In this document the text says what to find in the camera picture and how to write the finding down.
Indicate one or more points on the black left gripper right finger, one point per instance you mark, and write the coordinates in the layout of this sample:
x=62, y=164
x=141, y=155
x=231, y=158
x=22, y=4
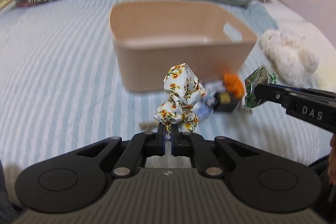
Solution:
x=196, y=148

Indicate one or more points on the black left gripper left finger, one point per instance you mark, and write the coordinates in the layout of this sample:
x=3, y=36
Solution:
x=139, y=148

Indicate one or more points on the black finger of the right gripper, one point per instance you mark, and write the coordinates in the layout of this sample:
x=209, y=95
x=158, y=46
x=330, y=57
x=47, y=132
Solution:
x=278, y=94

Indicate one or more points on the green patterned snack packet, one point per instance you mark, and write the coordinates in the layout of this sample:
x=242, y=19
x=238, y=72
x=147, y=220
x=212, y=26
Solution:
x=260, y=76

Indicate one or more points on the black gold small box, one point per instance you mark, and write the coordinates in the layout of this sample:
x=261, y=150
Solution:
x=225, y=102

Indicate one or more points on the floral fabric scrunchie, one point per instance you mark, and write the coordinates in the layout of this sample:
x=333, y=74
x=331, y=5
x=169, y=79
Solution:
x=184, y=91

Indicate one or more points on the bear hair clip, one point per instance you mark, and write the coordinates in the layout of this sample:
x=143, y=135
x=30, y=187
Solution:
x=148, y=125

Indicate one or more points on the orange fluffy pompom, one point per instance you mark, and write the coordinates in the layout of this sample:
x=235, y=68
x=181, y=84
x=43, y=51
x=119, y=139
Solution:
x=234, y=85

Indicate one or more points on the white fluffy plush toy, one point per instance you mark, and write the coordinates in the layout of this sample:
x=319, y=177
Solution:
x=295, y=63

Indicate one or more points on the blue white card pack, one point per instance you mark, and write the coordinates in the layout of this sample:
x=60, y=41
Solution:
x=205, y=106

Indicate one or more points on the blue striped bed sheet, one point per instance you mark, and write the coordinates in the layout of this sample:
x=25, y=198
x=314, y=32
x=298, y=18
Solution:
x=61, y=90

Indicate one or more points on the beige plastic storage bin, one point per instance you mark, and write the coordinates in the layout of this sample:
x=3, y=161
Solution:
x=151, y=36

